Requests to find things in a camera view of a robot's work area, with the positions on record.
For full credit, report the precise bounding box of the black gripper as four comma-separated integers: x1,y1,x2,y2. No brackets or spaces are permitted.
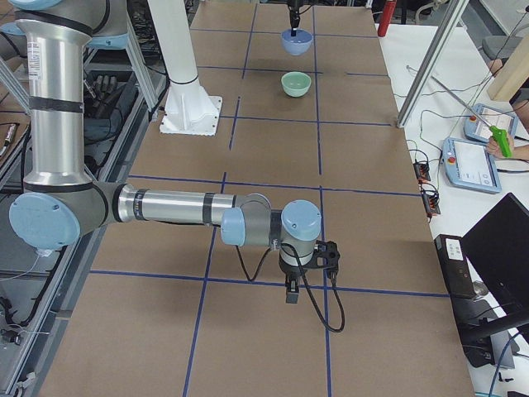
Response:
287,0,303,37
279,256,307,304

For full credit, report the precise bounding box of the blue bowl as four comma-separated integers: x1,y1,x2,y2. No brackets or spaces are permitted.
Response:
281,29,313,56

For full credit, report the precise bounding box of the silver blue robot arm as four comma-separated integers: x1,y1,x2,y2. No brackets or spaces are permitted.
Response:
9,1,323,303

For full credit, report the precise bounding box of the green bowl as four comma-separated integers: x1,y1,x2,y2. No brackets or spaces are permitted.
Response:
281,71,312,98

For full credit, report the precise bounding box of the red cylinder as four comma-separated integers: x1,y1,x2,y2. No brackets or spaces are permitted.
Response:
377,0,397,37

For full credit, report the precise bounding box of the white pillar with base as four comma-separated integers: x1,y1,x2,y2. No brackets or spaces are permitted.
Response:
148,0,222,136

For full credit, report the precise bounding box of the black desktop box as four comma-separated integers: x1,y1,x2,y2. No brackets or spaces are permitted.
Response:
434,234,489,300

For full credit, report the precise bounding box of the near black orange adapter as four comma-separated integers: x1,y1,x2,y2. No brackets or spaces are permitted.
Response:
419,182,441,219

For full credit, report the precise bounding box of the black orange adapter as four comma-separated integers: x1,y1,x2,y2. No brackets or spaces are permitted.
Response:
419,182,441,219
410,149,431,182

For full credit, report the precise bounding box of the far black orange adapter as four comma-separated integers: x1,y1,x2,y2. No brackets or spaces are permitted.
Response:
410,149,431,182

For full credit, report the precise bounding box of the black monitor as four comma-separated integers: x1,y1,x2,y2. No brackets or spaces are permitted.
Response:
462,193,528,313

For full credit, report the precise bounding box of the near blue teach pendant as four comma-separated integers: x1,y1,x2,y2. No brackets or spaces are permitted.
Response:
442,137,502,194

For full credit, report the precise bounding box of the blue teach pendant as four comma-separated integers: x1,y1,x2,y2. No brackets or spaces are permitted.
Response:
442,137,502,194
463,103,519,143

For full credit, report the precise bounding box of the far blue teach pendant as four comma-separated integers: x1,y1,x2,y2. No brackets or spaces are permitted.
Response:
463,103,519,143

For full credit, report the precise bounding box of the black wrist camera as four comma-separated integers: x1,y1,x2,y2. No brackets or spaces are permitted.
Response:
307,241,341,285

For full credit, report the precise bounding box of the aluminium frame post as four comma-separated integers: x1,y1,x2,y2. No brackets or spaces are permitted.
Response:
396,0,469,128

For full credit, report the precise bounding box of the green handled reacher grabber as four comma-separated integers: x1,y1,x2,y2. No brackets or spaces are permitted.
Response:
418,76,513,159

